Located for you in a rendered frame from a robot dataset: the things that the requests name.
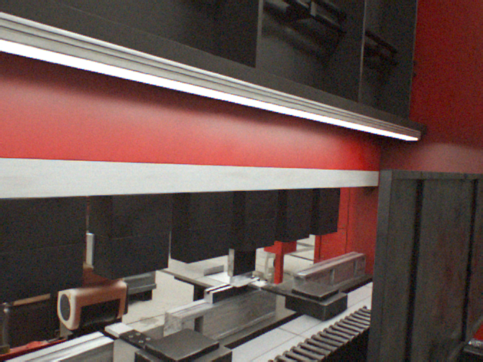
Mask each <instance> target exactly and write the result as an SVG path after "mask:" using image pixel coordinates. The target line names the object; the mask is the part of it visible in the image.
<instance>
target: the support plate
mask: <svg viewBox="0 0 483 362"><path fill-rule="evenodd" d="M215 266H220V264H215V263H212V262H208V261H206V260H203V261H199V262H196V263H192V264H185V263H183V262H180V261H176V262H172V263H168V268H167V269H161V270H157V271H160V272H164V273H166V274H170V275H173V276H175V277H177V278H180V279H184V280H186V281H189V282H193V283H196V284H199V285H202V286H204V287H208V288H212V287H216V286H219V285H221V284H224V283H222V282H218V281H215V280H212V279H208V278H206V277H204V276H203V272H204V269H207V268H211V267H215ZM227 270H228V267H227V266H224V271H226V272H228V271H227ZM201 277H203V278H201ZM198 278H200V279H198Z"/></svg>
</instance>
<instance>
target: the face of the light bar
mask: <svg viewBox="0 0 483 362"><path fill-rule="evenodd" d="M0 50H2V51H6V52H13V53H16V54H20V55H26V56H30V57H37V58H40V59H44V60H51V61H54V62H57V63H60V64H64V65H71V66H75V67H78V68H85V69H89V70H95V71H99V72H102V73H108V74H113V75H116V76H119V77H123V78H129V79H133V80H139V81H144V82H147V83H153V84H157V85H163V86H167V87H171V88H177V89H181V90H184V91H187V92H191V93H197V94H201V95H205V96H211V97H215V98H221V99H225V100H229V101H235V102H239V103H245V104H249V105H253V106H259V108H266V109H269V110H273V111H279V112H283V113H289V114H293V115H297V116H303V117H307V118H310V119H317V120H321V121H327V122H331V123H335V124H338V125H341V126H348V127H351V128H355V129H361V130H365V131H371V132H375V133H379V134H385V135H389V136H396V137H399V138H403V139H414V138H411V137H406V136H401V135H397V134H391V133H388V132H384V131H379V130H375V129H369V128H366V127H363V126H356V125H353V124H350V123H346V122H343V121H337V120H333V119H328V118H324V117H320V116H314V115H310V114H307V113H301V112H298V111H292V110H288V109H285V108H280V107H279V106H273V105H270V104H266V103H260V102H256V101H251V100H247V99H244V98H237V97H234V96H228V95H224V94H221V93H215V92H212V91H208V90H205V89H202V88H197V87H192V86H189V85H183V84H179V83H174V82H170V81H166V80H161V79H156V78H151V77H148V76H144V75H141V74H138V73H132V72H129V71H125V70H119V69H116V68H109V67H106V66H102V65H97V64H93V63H89V62H83V61H82V60H77V59H73V58H70V57H64V56H60V55H55V54H51V53H47V52H42V51H38V50H32V49H29V48H28V47H23V46H19V45H13V44H9V43H5V42H0Z"/></svg>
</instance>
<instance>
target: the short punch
mask: <svg viewBox="0 0 483 362"><path fill-rule="evenodd" d="M256 252H257V250H256V249H255V250H251V251H245V252H242V251H237V250H233V249H229V262H228V276H230V281H229V284H233V283H235V282H240V281H242V280H245V279H250V278H252V274H253V271H255V265H256Z"/></svg>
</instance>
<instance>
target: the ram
mask: <svg viewBox="0 0 483 362"><path fill-rule="evenodd" d="M381 140H382V135H381V134H374V133H371V132H367V131H360V130H356V129H350V128H346V127H342V126H336V125H332V124H330V123H325V122H321V121H315V120H311V119H305V118H301V117H297V116H291V115H287V114H283V113H276V112H272V111H266V110H263V109H258V108H252V106H245V105H241V104H238V103H232V102H228V101H221V100H217V99H214V98H207V97H203V96H197V95H193V94H189V93H183V92H179V91H175V90H172V89H168V88H162V87H157V86H154V85H147V84H144V83H137V82H134V81H130V80H123V79H119V78H113V77H109V76H107V75H102V74H98V73H92V72H88V71H84V70H77V69H74V68H67V67H63V66H59V65H53V64H49V63H46V62H43V61H39V60H32V59H28V58H25V57H17V56H14V55H8V54H4V53H0V199H3V198H47V197H69V196H92V195H136V194H158V193H181V192H203V191H225V190H269V189H291V188H314V187H357V186H377V184H379V173H380V172H379V170H380V151H381Z"/></svg>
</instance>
